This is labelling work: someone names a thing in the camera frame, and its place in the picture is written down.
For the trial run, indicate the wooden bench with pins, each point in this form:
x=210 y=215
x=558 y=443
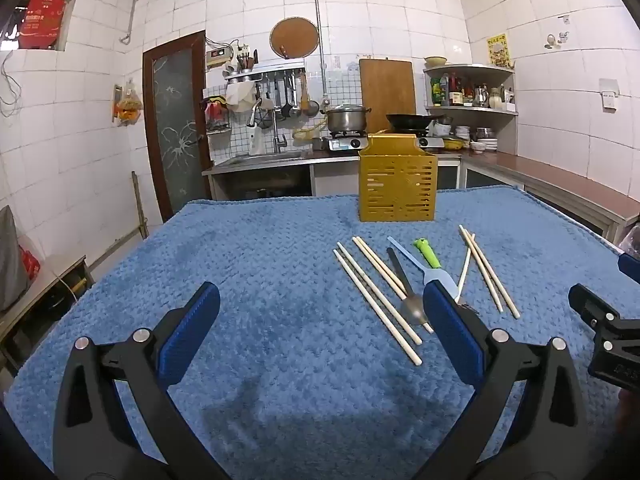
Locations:
x=45 y=290

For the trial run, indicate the wooden broom stick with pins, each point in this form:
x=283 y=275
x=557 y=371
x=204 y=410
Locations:
x=140 y=205

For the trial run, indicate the blue textured blanket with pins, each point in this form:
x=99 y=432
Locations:
x=280 y=270

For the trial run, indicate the yellow slotted utensil holder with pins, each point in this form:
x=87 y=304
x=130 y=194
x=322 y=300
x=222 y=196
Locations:
x=397 y=180

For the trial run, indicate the wall utensil rack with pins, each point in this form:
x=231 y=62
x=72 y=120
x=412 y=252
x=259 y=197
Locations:
x=270 y=67

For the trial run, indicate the stack of white bowls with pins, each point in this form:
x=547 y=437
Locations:
x=477 y=140

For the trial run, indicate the steel cooking pot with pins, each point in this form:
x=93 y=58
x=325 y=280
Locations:
x=346 y=119

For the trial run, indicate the steel gas stove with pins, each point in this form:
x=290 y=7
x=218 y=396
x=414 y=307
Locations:
x=345 y=142

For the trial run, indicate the white corner shelf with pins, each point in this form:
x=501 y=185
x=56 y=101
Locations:
x=507 y=132

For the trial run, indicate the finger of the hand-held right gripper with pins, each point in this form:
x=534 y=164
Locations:
x=587 y=300
x=631 y=267

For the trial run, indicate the white wall device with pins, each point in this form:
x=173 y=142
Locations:
x=219 y=57

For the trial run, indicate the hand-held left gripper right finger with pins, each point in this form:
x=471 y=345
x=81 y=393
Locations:
x=450 y=325

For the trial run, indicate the white wall socket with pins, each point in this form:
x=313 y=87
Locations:
x=610 y=95

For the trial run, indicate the wall hooks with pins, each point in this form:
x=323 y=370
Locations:
x=557 y=37

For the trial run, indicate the steel faucet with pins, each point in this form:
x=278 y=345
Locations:
x=276 y=135

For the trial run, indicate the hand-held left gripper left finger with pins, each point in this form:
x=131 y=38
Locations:
x=192 y=320

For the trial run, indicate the yellow bowl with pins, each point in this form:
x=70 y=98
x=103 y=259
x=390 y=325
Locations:
x=435 y=61

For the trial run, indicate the wooden chopsticks group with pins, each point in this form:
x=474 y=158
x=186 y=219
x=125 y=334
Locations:
x=492 y=273

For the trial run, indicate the brown door with frosted glass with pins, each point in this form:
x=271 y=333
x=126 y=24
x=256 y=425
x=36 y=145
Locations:
x=172 y=125

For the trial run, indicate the black wok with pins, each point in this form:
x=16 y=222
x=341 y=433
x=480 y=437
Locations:
x=412 y=120

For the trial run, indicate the round wooden lid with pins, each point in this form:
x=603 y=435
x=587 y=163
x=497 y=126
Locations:
x=295 y=37

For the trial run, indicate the white hanging cloth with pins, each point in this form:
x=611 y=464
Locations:
x=241 y=96

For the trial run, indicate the yellow wall poster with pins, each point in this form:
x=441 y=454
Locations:
x=498 y=50

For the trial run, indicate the metal spoon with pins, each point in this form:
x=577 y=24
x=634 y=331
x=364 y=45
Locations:
x=400 y=275

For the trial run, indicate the hanging orange bag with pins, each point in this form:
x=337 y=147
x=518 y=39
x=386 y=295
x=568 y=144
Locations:
x=129 y=107

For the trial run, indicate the steel kitchen sink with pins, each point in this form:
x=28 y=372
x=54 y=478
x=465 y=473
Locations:
x=262 y=158

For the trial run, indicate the grey wall pipe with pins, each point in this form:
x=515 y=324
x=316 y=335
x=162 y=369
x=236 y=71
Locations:
x=318 y=35

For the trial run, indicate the red bag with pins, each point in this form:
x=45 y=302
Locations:
x=31 y=262

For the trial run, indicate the wooden cutting board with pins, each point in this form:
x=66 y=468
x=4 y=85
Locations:
x=387 y=85

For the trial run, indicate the brown kitchen counter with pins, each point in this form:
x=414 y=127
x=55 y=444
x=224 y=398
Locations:
x=550 y=175

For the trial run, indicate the red box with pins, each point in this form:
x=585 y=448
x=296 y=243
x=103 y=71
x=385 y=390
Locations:
x=45 y=22

